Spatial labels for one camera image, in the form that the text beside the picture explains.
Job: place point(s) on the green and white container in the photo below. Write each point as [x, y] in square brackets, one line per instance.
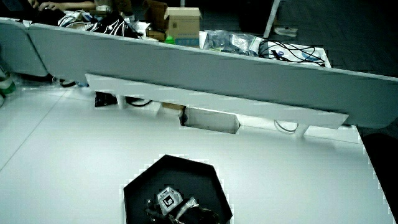
[7, 84]

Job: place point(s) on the white desk shelf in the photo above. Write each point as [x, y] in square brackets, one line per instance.
[199, 98]

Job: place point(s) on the green bottle cap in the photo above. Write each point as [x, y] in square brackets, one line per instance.
[169, 40]

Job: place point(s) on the small brown box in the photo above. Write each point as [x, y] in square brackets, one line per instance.
[156, 35]

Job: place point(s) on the large cardboard box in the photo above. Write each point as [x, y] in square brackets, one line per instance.
[183, 26]

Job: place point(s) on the short grey divider panel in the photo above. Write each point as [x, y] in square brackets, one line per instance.
[18, 46]

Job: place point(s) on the open brown cardboard box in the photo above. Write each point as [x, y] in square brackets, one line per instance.
[154, 11]

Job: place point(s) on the clear plastic bags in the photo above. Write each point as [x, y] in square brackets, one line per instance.
[230, 42]

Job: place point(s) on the long grey divider panel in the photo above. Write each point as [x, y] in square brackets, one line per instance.
[192, 68]

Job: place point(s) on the black shiny bag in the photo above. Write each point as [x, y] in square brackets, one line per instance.
[115, 25]

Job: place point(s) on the black box under shelf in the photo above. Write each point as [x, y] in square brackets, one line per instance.
[105, 99]

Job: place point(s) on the white tray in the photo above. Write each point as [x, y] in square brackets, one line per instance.
[320, 53]

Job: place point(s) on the person's right hand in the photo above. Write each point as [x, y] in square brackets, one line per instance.
[169, 200]

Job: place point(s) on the white shoe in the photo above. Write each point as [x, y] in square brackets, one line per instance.
[286, 31]

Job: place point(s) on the black hexagonal plate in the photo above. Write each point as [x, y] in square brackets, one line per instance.
[182, 174]

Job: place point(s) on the white pole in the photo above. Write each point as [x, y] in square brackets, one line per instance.
[272, 17]

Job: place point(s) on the another person's forearm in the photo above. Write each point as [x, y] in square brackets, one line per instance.
[77, 5]

